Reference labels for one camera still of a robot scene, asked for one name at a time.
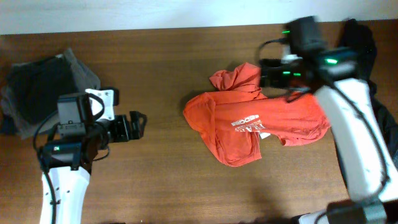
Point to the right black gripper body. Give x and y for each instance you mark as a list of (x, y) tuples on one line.
[(282, 75)]

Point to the black garment on table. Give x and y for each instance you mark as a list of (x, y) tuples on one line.
[(360, 39)]

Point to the folded navy blue shirt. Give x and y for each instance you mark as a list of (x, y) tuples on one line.
[(8, 127)]

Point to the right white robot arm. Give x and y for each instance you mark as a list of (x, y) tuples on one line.
[(332, 77)]

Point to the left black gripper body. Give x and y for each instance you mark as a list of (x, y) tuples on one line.
[(117, 129)]

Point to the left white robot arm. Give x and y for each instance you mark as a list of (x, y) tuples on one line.
[(87, 125)]

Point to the orange printed t-shirt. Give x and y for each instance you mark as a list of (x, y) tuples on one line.
[(231, 119)]

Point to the folded light grey shirt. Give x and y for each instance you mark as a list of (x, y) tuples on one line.
[(83, 77)]

